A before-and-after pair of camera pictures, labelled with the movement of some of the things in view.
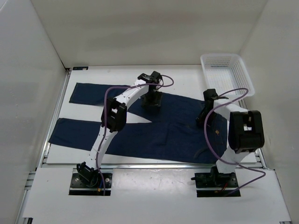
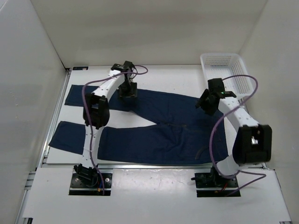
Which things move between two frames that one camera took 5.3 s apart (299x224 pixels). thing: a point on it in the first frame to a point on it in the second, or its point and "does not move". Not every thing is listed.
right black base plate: [215, 185] does not move
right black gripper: [200, 118] to [201, 102]
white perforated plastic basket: [225, 72] does not move
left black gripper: [156, 102] to [131, 93]
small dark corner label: [80, 68] does not move
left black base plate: [78, 188] does not move
